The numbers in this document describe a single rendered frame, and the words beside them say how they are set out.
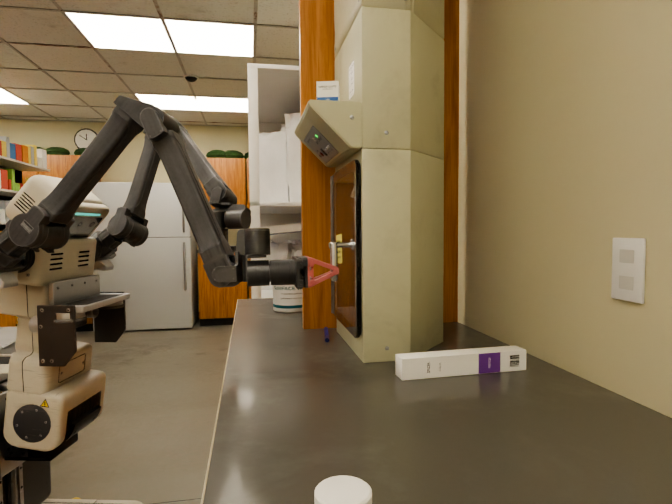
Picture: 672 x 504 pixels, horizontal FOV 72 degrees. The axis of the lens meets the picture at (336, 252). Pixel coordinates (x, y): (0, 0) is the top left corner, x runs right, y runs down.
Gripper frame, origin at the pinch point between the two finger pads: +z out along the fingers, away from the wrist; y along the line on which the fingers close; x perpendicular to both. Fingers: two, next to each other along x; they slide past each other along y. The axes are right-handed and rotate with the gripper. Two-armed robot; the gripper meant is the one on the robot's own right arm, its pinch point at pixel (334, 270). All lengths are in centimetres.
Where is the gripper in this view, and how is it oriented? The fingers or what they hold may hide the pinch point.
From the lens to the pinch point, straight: 104.9
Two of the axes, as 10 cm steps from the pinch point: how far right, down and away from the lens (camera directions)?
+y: -1.8, -0.5, 9.8
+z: 9.8, -0.3, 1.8
